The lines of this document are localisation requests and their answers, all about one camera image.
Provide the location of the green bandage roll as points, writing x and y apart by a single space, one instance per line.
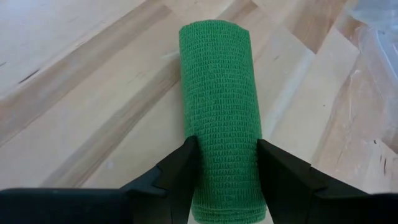
217 93

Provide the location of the clear plastic zip bag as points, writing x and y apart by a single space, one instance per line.
367 109

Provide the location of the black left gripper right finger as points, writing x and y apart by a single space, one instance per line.
311 202

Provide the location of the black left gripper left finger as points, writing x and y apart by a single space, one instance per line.
124 205

